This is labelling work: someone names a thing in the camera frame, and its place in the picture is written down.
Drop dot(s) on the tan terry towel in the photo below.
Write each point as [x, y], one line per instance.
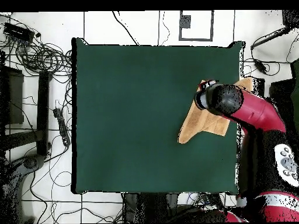
[198, 123]

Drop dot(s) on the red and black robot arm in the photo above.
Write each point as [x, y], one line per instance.
[257, 112]

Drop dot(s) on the black flat panel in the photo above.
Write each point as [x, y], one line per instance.
[14, 98]
[281, 93]

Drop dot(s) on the black upright bar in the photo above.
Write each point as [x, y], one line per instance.
[259, 85]
[43, 112]

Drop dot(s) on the black power adapter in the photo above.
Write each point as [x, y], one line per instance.
[260, 66]

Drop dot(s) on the dark green table cloth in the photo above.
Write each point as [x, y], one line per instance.
[116, 105]

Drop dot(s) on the black rod with head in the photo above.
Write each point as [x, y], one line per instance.
[290, 18]

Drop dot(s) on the black power strip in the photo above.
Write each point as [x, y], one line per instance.
[210, 199]
[61, 126]

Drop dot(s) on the black stand base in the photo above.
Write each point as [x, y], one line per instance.
[30, 162]

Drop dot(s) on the black electronics box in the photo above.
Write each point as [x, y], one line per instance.
[18, 31]

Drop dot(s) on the grey rectangular frame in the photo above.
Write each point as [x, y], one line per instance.
[212, 25]

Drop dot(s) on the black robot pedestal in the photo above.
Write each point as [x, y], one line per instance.
[149, 207]

